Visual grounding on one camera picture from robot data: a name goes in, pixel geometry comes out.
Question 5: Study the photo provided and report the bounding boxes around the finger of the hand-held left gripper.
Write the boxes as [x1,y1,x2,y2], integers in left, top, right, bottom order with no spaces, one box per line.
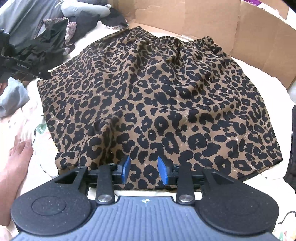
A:
[29,66,52,80]

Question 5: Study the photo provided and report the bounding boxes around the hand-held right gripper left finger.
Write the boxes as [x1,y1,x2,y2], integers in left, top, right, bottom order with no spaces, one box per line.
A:
[54,155,131,205]

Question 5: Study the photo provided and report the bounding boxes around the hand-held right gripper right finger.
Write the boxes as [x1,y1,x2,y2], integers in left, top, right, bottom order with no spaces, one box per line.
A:
[157,156,234,205]

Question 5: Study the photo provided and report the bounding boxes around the leopard print skirt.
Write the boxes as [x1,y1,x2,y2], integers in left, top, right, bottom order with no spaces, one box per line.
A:
[37,26,284,191]

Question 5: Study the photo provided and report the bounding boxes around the folded black clothes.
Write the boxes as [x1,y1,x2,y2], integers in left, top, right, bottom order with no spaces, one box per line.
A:
[283,158,296,193]

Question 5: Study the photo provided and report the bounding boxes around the black floral lace garment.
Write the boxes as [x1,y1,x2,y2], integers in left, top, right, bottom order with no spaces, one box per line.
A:
[14,18,77,82]

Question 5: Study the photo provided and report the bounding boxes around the light blue jeans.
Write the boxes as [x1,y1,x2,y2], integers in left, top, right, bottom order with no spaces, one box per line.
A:
[0,79,30,118]

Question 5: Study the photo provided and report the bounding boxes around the cream bear print blanket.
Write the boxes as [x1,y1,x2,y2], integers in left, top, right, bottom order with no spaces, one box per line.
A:
[0,20,296,241]

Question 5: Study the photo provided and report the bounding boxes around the black cloth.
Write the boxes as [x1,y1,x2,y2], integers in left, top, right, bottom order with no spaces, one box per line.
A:
[69,11,129,38]

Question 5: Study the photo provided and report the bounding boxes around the grey neck pillow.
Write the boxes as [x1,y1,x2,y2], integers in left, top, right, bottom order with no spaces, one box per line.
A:
[60,0,114,18]

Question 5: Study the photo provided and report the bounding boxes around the person's bare foot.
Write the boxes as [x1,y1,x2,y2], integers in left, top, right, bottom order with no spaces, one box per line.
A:
[0,136,34,204]

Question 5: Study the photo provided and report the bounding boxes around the flattened brown cardboard sheet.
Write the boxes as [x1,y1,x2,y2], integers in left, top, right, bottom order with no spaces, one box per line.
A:
[125,0,296,90]

